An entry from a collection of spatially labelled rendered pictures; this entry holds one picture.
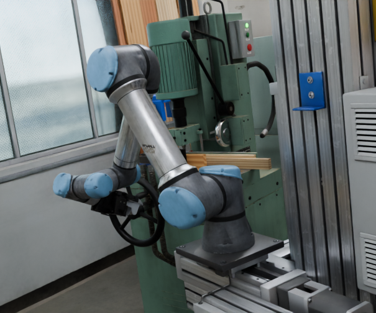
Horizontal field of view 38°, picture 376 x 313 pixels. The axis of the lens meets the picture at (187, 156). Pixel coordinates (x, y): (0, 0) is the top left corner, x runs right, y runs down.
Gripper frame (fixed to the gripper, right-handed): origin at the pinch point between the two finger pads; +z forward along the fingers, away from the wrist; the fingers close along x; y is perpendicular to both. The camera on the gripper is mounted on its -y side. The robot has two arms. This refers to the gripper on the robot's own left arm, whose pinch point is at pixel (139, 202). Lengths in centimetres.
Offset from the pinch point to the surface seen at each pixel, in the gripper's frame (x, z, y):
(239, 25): 12, 31, -83
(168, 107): -80, 85, -81
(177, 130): -6.3, 20.6, -35.0
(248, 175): 22.8, 32.5, -17.2
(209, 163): 3.4, 31.9, -23.6
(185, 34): 11, 0, -65
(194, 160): 1.8, 24.1, -22.5
